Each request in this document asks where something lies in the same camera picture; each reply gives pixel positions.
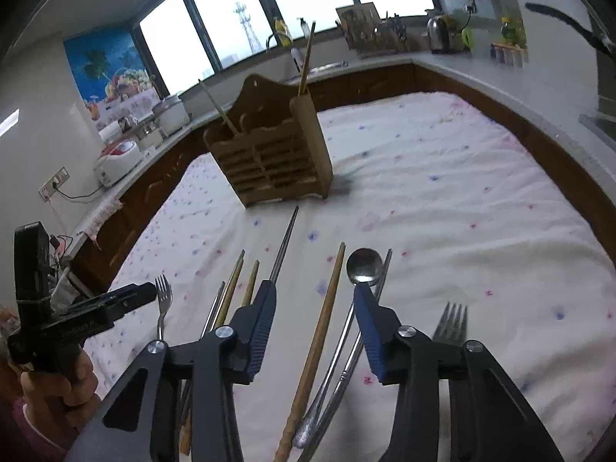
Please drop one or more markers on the wooden utensil holder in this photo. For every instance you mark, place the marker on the wooden utensil holder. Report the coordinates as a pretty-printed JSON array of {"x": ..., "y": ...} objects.
[{"x": 284, "y": 154}]

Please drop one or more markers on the white and red rice cooker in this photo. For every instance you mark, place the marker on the white and red rice cooker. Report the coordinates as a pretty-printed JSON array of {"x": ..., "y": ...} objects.
[{"x": 118, "y": 163}]

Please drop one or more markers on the row of spice jars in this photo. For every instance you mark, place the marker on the row of spice jars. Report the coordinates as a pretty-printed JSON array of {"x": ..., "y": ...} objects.
[{"x": 507, "y": 55}]

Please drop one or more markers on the dish drying rack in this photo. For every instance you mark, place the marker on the dish drying rack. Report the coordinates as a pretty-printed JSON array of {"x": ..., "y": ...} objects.
[{"x": 380, "y": 41}]

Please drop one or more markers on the green round lid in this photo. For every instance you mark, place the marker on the green round lid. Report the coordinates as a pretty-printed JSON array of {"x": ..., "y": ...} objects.
[{"x": 467, "y": 37}]

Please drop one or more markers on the metal spoon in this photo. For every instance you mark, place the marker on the metal spoon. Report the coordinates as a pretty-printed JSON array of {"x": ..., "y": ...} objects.
[{"x": 365, "y": 264}]

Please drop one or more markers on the grey speckled kitchen countertop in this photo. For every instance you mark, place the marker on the grey speckled kitchen countertop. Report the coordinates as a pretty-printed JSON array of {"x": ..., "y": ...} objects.
[{"x": 505, "y": 91}]

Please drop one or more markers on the large kitchen window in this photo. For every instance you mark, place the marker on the large kitchen window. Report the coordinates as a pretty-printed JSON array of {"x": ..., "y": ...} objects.
[{"x": 231, "y": 19}]

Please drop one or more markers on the small metal fork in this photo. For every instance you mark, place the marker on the small metal fork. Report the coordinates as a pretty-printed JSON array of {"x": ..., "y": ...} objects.
[{"x": 163, "y": 288}]

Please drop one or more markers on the lace counter cloth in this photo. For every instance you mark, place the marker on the lace counter cloth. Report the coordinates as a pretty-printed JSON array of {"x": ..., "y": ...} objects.
[{"x": 103, "y": 214}]

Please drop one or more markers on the steel kitchen sink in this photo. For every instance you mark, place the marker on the steel kitchen sink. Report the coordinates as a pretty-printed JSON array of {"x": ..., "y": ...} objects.
[{"x": 332, "y": 65}]

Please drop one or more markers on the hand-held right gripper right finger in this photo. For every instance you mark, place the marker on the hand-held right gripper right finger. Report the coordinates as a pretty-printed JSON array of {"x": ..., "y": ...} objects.
[{"x": 373, "y": 341}]

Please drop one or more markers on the white floral tablecloth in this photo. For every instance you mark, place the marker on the white floral tablecloth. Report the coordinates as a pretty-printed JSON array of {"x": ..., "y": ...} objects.
[{"x": 433, "y": 202}]

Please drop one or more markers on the steel electric kettle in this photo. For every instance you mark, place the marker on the steel electric kettle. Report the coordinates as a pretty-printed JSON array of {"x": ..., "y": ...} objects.
[{"x": 439, "y": 33}]

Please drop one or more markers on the wooden chopstick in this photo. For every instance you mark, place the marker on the wooden chopstick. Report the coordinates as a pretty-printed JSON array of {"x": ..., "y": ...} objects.
[
  {"x": 316, "y": 337},
  {"x": 308, "y": 57},
  {"x": 230, "y": 284},
  {"x": 219, "y": 107},
  {"x": 251, "y": 281}
]

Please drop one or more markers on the person's left hand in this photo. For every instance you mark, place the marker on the person's left hand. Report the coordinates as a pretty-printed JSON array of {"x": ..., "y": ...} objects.
[{"x": 79, "y": 385}]

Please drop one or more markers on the small white kitchen appliance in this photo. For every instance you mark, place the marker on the small white kitchen appliance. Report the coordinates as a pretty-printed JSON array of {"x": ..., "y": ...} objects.
[{"x": 150, "y": 138}]

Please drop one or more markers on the yellow dish soap bottle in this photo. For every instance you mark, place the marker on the yellow dish soap bottle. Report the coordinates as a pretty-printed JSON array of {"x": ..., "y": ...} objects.
[{"x": 281, "y": 29}]

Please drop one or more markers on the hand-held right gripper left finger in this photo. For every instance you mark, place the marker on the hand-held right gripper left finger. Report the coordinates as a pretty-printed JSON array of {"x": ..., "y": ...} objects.
[{"x": 262, "y": 327}]

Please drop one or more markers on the curved metal faucet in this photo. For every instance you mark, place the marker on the curved metal faucet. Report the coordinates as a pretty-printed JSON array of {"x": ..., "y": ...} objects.
[{"x": 268, "y": 42}]

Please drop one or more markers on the fruit and palm wall poster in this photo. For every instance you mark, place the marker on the fruit and palm wall poster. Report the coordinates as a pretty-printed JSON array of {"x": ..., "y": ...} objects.
[{"x": 101, "y": 62}]

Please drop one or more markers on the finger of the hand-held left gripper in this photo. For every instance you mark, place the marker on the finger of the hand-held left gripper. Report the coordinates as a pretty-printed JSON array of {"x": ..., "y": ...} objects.
[{"x": 134, "y": 296}]

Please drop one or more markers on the person's left forearm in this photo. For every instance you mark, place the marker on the person's left forearm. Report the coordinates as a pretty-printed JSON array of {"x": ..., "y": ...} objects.
[{"x": 24, "y": 438}]

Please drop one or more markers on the wall power outlet strip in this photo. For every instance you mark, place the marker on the wall power outlet strip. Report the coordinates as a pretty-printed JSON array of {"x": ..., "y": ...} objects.
[{"x": 53, "y": 184}]

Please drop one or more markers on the large metal fork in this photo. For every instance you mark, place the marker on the large metal fork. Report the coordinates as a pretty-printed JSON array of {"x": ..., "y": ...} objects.
[{"x": 450, "y": 327}]

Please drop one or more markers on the wooden cutting board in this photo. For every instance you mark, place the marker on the wooden cutting board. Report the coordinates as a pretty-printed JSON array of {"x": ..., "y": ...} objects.
[{"x": 358, "y": 14}]

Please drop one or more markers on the white wall socket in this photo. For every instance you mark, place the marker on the white wall socket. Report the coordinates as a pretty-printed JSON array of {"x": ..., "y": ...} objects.
[{"x": 470, "y": 8}]

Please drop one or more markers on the white faucet water filter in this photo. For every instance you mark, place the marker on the white faucet water filter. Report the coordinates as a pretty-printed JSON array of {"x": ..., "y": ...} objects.
[{"x": 297, "y": 60}]

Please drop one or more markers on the white pump bottle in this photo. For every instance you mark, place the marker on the white pump bottle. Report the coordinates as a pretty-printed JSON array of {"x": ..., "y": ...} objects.
[{"x": 304, "y": 29}]

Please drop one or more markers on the yellow green drink bottle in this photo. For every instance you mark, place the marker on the yellow green drink bottle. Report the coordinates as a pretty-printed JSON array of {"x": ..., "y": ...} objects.
[{"x": 510, "y": 31}]

